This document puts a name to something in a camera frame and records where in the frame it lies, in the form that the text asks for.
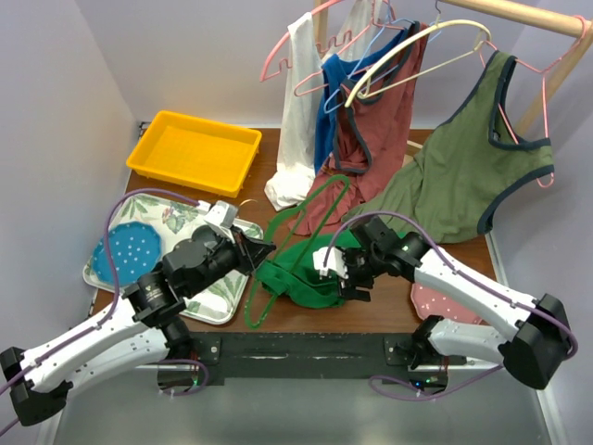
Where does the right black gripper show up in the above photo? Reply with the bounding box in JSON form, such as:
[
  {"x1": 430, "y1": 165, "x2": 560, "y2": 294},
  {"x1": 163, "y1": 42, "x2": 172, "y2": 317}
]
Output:
[{"x1": 334, "y1": 248, "x2": 385, "y2": 302}]

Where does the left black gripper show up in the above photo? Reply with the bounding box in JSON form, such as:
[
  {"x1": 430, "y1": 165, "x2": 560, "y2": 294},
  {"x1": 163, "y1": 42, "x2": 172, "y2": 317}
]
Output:
[{"x1": 185, "y1": 223, "x2": 276, "y2": 298}]

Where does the bright green tank top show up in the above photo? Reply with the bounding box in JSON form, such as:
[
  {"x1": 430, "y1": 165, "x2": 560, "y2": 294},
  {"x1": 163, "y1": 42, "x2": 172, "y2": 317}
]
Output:
[{"x1": 261, "y1": 234, "x2": 346, "y2": 309}]

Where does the green plastic hanger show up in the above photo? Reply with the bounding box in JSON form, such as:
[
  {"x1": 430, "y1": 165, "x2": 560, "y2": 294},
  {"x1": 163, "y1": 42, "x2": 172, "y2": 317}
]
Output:
[{"x1": 244, "y1": 174, "x2": 350, "y2": 330}]

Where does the olive green tank top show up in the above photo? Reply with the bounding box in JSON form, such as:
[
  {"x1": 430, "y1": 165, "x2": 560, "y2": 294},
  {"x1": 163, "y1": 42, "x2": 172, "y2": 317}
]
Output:
[{"x1": 343, "y1": 51, "x2": 554, "y2": 244}]

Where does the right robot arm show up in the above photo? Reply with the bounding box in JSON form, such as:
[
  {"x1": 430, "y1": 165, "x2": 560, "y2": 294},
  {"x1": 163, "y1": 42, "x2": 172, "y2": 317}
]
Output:
[{"x1": 322, "y1": 211, "x2": 578, "y2": 389}]

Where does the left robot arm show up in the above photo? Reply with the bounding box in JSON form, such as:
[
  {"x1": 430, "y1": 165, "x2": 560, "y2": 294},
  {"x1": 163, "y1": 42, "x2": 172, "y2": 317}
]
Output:
[{"x1": 1, "y1": 225, "x2": 276, "y2": 426}]

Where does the white tank top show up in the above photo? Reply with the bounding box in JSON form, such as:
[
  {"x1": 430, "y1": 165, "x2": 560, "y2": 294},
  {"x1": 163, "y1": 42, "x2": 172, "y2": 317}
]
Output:
[{"x1": 264, "y1": 1, "x2": 381, "y2": 211}]

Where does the rust red tank top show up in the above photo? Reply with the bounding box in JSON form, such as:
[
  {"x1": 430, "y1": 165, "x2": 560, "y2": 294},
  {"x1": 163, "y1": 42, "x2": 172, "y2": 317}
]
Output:
[{"x1": 295, "y1": 21, "x2": 427, "y2": 236}]

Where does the blue tank top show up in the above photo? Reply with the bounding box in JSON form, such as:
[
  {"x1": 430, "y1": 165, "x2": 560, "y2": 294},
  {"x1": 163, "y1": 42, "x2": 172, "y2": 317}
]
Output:
[{"x1": 314, "y1": 21, "x2": 420, "y2": 173}]

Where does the large pink hanger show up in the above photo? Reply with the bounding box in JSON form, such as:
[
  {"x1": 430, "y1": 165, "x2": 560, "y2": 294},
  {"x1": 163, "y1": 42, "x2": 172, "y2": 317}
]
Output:
[{"x1": 259, "y1": 0, "x2": 397, "y2": 83}]

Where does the cream wooden hanger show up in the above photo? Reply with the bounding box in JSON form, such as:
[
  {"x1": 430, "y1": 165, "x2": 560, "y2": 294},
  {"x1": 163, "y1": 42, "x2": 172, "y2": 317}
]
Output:
[{"x1": 344, "y1": 14, "x2": 492, "y2": 108}]

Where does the pink dotted plate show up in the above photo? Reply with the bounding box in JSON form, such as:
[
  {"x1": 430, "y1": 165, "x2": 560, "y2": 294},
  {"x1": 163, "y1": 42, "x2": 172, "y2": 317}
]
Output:
[{"x1": 410, "y1": 284, "x2": 482, "y2": 324}]

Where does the floral serving tray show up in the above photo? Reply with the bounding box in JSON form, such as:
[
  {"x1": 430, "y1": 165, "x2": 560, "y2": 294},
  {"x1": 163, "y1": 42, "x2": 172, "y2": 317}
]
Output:
[{"x1": 109, "y1": 194, "x2": 247, "y2": 325}]

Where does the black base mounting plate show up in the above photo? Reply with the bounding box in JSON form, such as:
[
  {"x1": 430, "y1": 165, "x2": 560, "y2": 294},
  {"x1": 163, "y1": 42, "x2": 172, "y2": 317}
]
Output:
[{"x1": 138, "y1": 331, "x2": 469, "y2": 388}]

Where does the yellow plastic bin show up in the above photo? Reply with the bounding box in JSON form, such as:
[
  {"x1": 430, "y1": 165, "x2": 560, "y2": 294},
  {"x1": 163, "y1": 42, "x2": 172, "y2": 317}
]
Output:
[{"x1": 126, "y1": 110, "x2": 262, "y2": 197}]

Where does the blue dotted plate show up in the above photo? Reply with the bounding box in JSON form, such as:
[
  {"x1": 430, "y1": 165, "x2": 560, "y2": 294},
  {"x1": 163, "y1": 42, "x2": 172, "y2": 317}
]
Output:
[{"x1": 91, "y1": 222, "x2": 161, "y2": 286}]

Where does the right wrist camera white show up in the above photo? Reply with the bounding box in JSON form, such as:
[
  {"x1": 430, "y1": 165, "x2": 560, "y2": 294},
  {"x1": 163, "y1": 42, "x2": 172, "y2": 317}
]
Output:
[{"x1": 312, "y1": 247, "x2": 348, "y2": 279}]

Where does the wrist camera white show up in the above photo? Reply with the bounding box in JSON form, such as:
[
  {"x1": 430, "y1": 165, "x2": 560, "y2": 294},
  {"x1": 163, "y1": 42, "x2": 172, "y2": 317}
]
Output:
[
  {"x1": 312, "y1": 247, "x2": 348, "y2": 279},
  {"x1": 203, "y1": 200, "x2": 238, "y2": 242}
]

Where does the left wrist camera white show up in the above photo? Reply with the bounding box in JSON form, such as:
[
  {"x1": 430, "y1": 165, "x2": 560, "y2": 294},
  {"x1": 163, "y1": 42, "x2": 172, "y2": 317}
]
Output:
[{"x1": 203, "y1": 200, "x2": 238, "y2": 242}]

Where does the light blue wire hanger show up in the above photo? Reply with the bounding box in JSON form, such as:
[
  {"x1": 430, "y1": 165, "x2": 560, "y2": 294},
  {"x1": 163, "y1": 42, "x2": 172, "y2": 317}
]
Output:
[{"x1": 321, "y1": 19, "x2": 415, "y2": 116}]

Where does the small pink wire hanger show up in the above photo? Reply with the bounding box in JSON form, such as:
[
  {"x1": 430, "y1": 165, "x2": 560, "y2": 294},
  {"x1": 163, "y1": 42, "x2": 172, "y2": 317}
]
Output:
[{"x1": 286, "y1": 40, "x2": 397, "y2": 98}]

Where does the wooden clothes rail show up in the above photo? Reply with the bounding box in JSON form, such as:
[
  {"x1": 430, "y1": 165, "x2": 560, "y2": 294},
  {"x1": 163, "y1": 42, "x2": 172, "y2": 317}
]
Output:
[{"x1": 446, "y1": 1, "x2": 592, "y2": 134}]

